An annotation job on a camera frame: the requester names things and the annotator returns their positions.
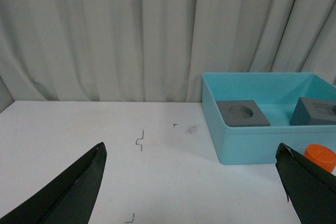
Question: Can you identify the dark gray block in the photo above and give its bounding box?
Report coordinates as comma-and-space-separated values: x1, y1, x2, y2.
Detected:
289, 97, 335, 126

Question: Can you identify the orange cylinder part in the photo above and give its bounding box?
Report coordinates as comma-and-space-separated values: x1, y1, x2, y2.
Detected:
303, 144, 335, 173

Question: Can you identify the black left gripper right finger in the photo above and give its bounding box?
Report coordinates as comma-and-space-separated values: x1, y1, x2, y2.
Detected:
276, 143, 335, 223

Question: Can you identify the blue plastic box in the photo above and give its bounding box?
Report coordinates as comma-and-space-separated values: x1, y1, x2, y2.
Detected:
202, 72, 335, 165

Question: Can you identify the gray block with round hole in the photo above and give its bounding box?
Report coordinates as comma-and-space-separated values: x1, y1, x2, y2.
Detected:
216, 100, 270, 127

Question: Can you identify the gray-green curtain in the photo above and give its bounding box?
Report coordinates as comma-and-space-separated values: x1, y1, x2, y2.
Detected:
1, 0, 335, 109

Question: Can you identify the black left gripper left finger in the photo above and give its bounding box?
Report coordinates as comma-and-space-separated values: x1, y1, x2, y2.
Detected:
1, 142, 107, 223

